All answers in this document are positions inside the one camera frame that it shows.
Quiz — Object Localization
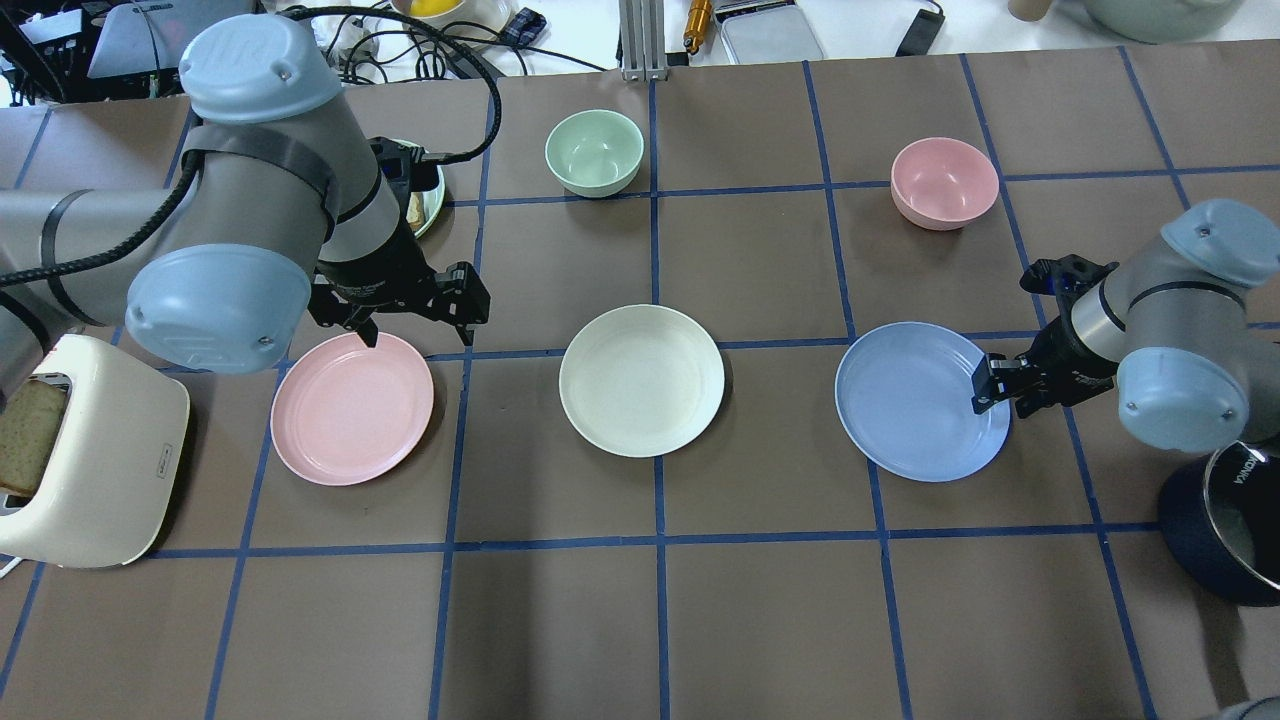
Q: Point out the black power adapter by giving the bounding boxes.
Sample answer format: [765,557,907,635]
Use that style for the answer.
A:
[895,9,946,58]

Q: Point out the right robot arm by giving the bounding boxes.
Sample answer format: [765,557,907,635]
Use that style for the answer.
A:
[972,199,1279,457]

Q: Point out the dark blue pot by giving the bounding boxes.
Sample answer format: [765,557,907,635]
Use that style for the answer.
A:
[1158,443,1279,607]

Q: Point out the aluminium frame post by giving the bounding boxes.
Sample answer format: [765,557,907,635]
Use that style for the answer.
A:
[618,0,668,82]

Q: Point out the cream plate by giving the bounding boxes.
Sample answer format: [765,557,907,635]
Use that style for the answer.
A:
[558,304,726,457]

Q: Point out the bread slice in toaster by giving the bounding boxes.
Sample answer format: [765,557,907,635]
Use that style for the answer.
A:
[1,379,69,497]

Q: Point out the bowl with toy fruit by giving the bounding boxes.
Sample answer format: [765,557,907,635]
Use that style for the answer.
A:
[390,1,516,29]

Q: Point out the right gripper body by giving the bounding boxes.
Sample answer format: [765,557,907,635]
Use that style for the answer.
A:
[986,346,1106,419]

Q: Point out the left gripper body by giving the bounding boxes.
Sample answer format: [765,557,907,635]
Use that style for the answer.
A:
[307,263,492,332]

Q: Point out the blue plate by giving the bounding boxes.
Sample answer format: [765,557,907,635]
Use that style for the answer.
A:
[835,322,1012,483]

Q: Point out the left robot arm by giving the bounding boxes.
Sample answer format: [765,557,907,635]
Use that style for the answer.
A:
[1,6,500,396]

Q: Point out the cream toaster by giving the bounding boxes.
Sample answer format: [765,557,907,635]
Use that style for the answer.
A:
[1,334,191,568]

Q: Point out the green plate with food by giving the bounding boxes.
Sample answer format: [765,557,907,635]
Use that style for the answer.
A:
[399,140,445,240]

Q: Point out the grey metal tin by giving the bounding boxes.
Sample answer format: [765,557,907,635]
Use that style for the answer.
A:
[713,1,826,64]

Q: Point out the pink bowl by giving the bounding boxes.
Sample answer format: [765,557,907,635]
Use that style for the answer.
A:
[890,137,1000,231]

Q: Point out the green bowl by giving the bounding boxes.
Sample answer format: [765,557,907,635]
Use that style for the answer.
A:
[544,109,646,199]

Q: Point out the pink plate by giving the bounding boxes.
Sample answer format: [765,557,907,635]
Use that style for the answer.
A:
[270,333,435,487]

